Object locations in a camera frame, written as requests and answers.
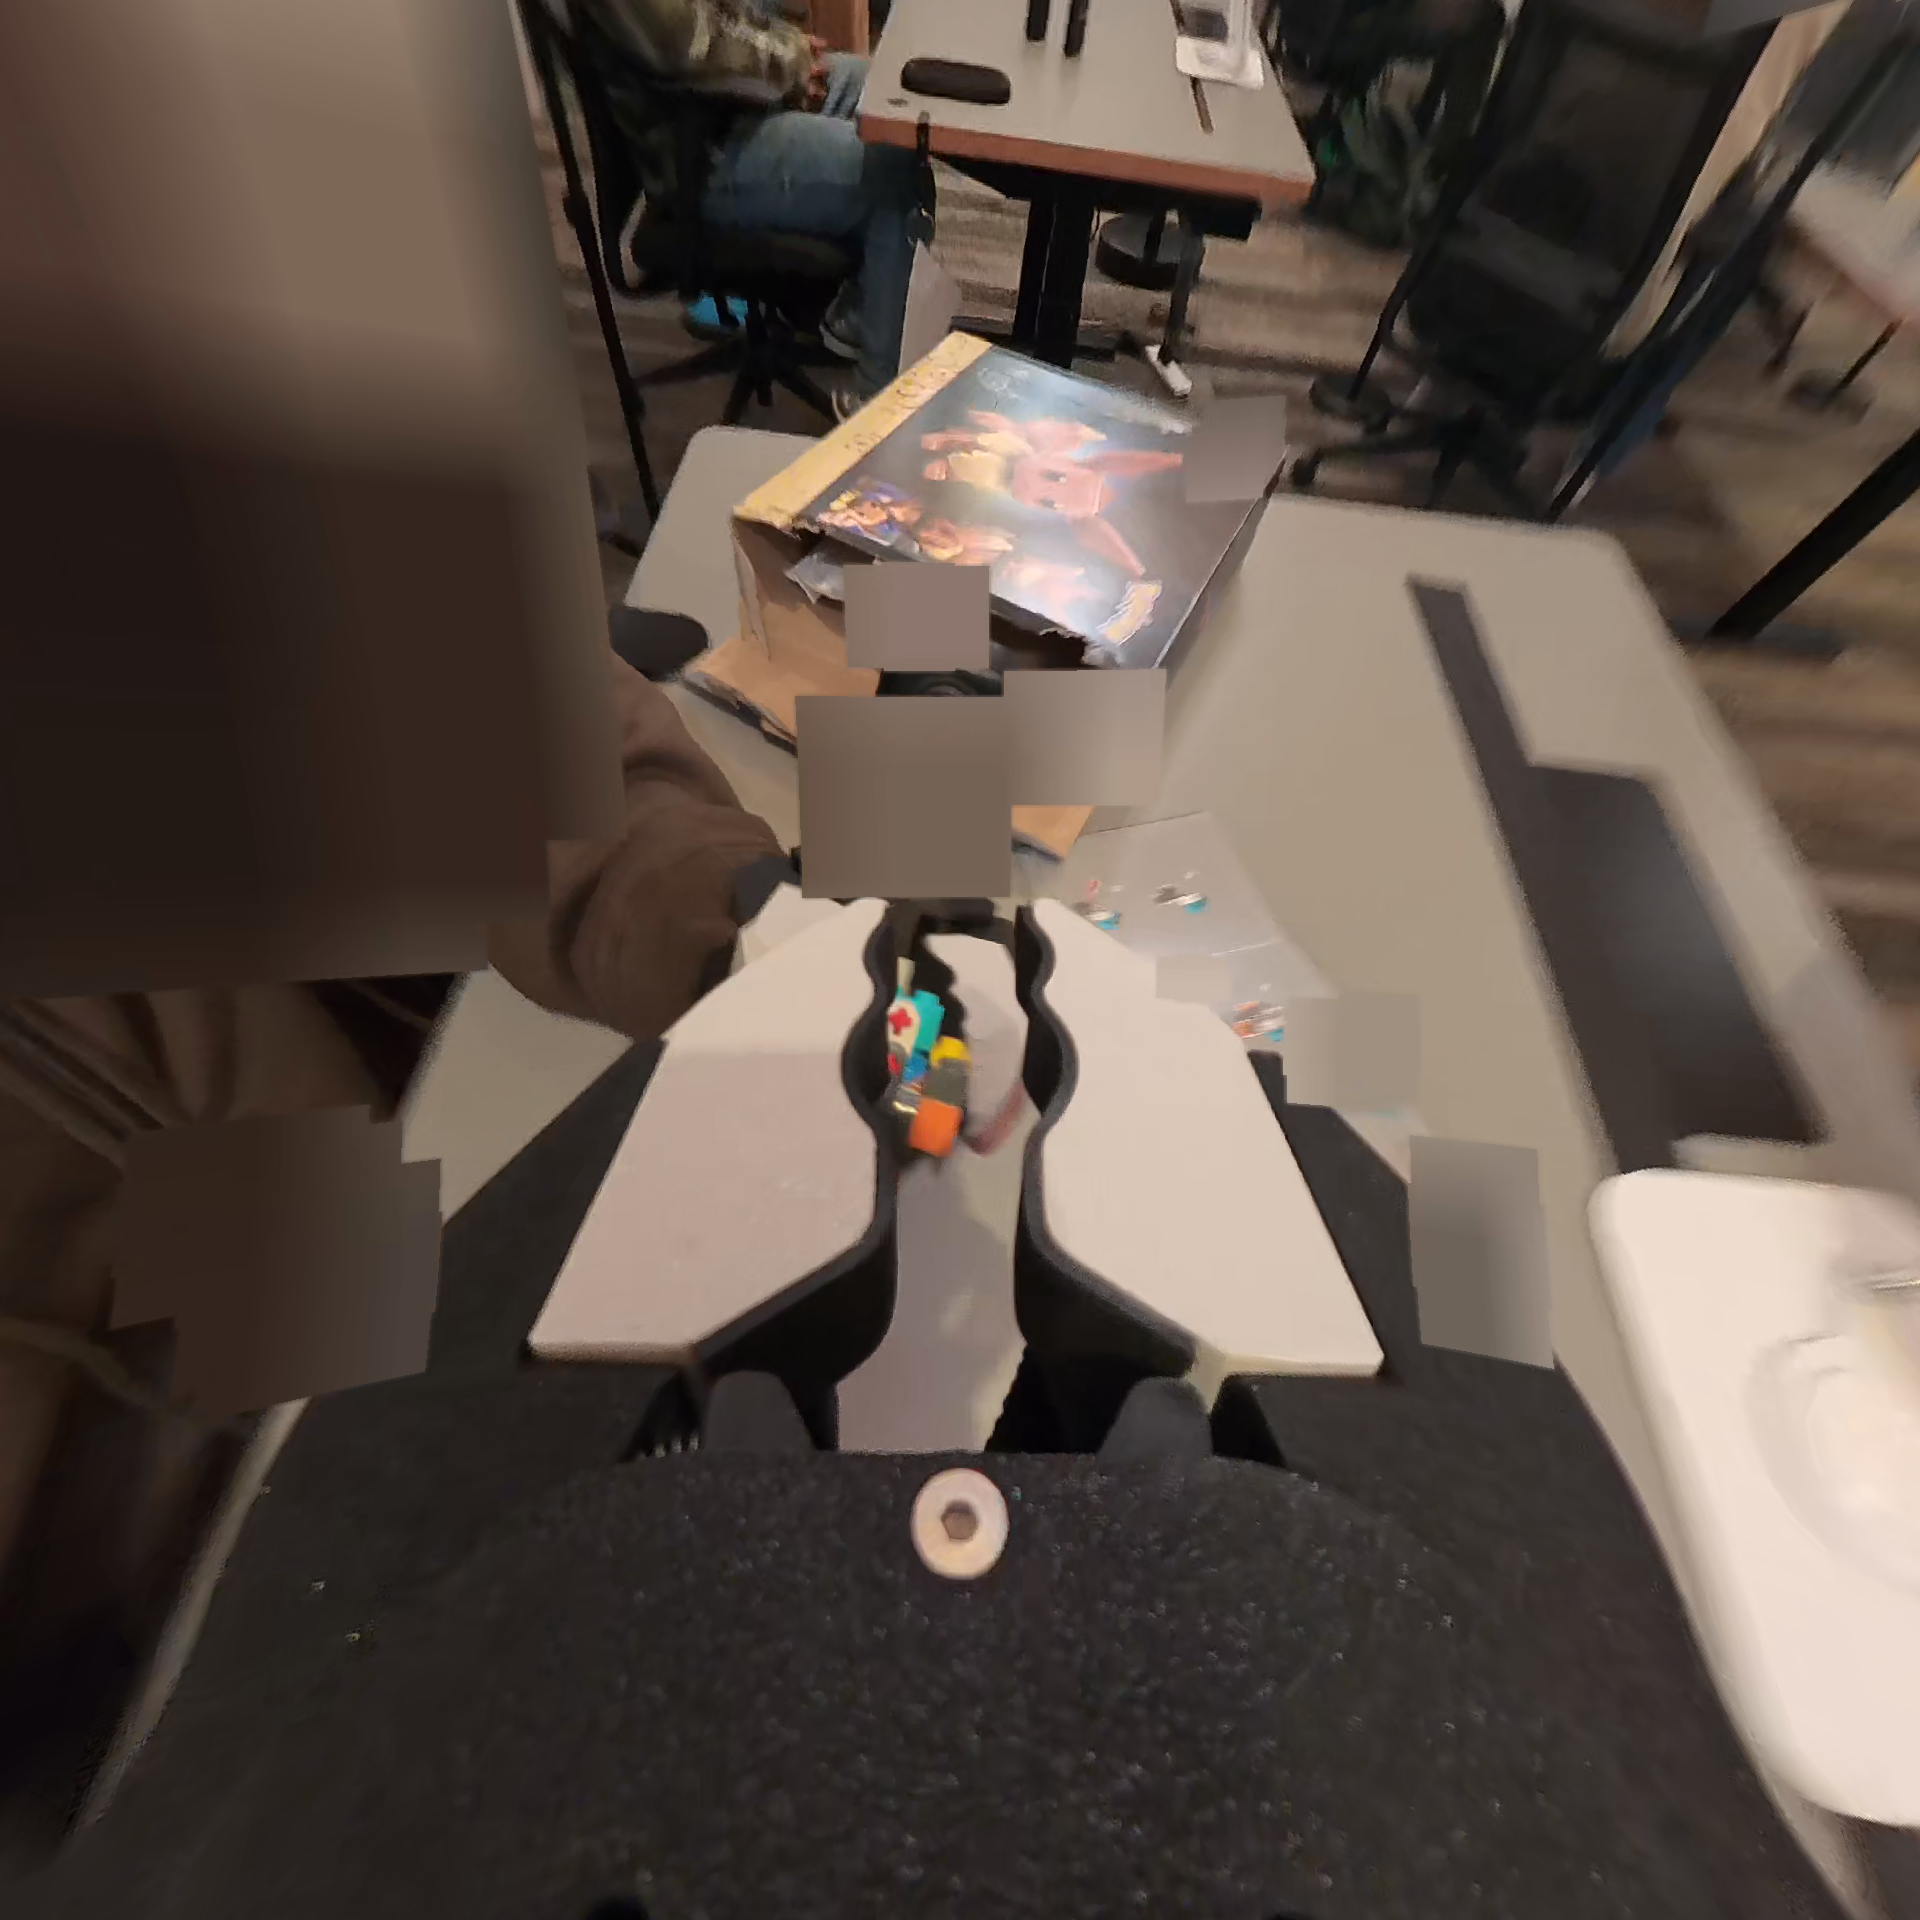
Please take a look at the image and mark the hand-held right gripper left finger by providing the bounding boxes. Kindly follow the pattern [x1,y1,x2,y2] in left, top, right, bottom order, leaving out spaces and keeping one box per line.
[528,896,921,1374]

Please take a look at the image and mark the clear bag of small bricks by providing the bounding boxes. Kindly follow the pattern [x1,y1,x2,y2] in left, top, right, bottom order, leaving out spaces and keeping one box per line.
[1050,809,1299,1051]

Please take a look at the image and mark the person's brown jacket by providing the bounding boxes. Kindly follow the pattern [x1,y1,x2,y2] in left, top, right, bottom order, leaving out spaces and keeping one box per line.
[0,976,453,1864]

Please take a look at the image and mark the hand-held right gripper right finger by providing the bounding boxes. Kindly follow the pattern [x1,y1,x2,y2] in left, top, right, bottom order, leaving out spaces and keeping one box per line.
[1014,896,1390,1390]

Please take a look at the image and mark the grey desk with wooden edge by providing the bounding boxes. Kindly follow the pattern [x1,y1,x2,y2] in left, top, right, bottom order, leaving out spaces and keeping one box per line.
[858,0,1317,375]

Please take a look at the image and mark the black office chair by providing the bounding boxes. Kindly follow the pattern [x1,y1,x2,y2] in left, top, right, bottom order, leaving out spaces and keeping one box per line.
[1290,0,1808,505]
[627,192,881,435]

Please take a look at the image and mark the person's left forearm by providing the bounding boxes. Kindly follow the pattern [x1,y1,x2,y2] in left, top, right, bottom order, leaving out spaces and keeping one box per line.
[491,657,801,1040]

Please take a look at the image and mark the colourful toy brick model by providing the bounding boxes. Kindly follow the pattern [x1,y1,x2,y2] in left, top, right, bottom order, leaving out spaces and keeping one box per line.
[883,983,1037,1162]

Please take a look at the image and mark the white plastic tray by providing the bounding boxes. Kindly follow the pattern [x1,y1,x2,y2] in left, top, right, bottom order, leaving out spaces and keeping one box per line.
[1586,1168,1920,1824]

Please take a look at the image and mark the printed cardboard toy box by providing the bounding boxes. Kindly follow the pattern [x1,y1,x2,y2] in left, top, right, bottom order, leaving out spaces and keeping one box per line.
[730,335,1290,673]

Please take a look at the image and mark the black tripod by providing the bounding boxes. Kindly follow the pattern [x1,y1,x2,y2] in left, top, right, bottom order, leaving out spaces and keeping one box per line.
[516,0,666,545]

